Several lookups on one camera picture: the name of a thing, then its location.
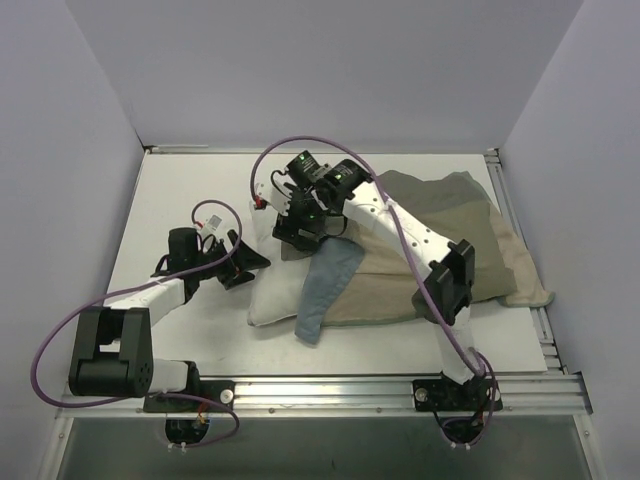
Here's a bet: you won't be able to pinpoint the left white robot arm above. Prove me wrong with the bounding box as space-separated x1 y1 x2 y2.
68 227 271 411

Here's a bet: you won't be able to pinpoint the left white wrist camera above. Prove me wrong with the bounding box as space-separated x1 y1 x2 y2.
196 215 222 239

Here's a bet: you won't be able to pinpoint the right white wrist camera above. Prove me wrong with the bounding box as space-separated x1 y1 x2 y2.
254 181 292 216

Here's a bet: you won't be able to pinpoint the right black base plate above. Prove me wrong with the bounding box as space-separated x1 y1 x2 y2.
412 374 503 413

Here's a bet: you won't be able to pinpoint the blue pillowcase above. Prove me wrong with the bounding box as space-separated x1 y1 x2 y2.
295 170 555 345

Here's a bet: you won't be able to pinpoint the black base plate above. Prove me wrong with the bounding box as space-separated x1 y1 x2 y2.
412 374 503 413
143 380 235 414

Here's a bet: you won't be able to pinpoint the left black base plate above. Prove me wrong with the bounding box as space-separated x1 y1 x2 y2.
143 380 235 414

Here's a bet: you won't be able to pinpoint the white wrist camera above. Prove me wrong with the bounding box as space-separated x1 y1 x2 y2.
196 215 222 239
254 181 292 216

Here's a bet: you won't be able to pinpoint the aluminium front rail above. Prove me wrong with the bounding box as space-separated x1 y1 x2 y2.
57 373 594 419

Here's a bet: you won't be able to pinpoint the aluminium back rail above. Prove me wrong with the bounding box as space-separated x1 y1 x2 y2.
145 145 210 155

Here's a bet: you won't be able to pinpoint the white pillow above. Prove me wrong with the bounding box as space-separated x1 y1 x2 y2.
247 207 310 327

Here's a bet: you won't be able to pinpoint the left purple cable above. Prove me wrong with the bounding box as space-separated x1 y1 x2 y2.
30 199 244 449

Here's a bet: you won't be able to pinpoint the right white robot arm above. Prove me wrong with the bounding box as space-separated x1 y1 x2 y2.
256 151 484 409

